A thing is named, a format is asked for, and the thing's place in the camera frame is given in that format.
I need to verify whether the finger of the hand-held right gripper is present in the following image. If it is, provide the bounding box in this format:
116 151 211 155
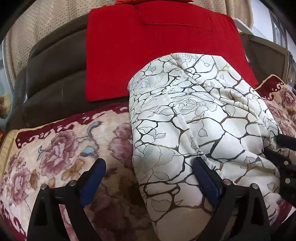
275 134 296 149
264 147 296 200

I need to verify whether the metal framed glass door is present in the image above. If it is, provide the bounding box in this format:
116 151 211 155
0 39 16 98

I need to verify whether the red blanket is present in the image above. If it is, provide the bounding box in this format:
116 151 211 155
86 2 259 102

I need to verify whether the white black-veined print coat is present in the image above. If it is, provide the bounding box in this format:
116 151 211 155
128 53 289 241

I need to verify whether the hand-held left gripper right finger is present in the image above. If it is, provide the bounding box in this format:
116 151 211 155
192 157 271 241

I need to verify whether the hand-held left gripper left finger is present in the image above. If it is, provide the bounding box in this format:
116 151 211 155
26 158 107 241

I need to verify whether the floral plush blanket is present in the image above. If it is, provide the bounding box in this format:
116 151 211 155
0 74 296 241

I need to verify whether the dark brown leather sofa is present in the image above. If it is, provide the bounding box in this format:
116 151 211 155
5 0 253 79

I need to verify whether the framed window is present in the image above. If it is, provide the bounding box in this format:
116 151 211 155
269 11 289 48

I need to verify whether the wooden framed brown panel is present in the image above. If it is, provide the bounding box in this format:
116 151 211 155
239 32 290 79

